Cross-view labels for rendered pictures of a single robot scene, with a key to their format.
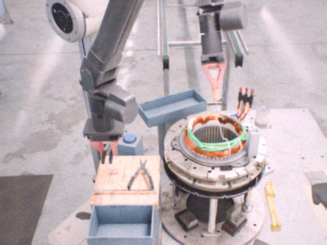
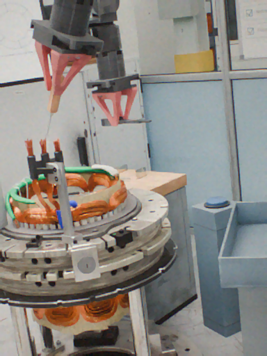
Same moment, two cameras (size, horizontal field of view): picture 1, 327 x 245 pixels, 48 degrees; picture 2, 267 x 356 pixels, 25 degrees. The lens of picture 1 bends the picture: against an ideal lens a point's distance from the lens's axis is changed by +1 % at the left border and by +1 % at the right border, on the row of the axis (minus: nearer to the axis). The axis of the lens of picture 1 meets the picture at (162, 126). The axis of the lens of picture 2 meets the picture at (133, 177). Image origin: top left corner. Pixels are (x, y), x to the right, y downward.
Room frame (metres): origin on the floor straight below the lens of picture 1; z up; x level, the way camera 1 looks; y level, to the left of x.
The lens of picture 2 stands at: (1.57, -0.84, 1.38)
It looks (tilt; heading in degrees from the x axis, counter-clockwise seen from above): 14 degrees down; 129
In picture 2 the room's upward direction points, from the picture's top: 7 degrees counter-clockwise
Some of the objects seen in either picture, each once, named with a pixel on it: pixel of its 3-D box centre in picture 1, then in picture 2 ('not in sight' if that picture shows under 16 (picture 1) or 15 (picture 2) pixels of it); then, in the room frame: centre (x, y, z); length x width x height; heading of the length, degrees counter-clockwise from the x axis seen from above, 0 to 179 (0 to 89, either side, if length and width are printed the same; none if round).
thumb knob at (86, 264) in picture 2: not in sight; (86, 264); (1.02, -0.28, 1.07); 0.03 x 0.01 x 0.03; 49
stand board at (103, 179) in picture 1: (128, 181); (122, 188); (0.77, 0.11, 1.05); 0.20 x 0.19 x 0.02; 177
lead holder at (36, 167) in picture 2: (245, 98); (46, 165); (0.96, -0.26, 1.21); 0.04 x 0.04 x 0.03; 1
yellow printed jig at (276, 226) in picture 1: (272, 203); not in sight; (0.88, -0.39, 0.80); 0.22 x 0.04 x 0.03; 173
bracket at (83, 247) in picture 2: not in sight; (84, 260); (1.01, -0.27, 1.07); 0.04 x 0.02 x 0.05; 49
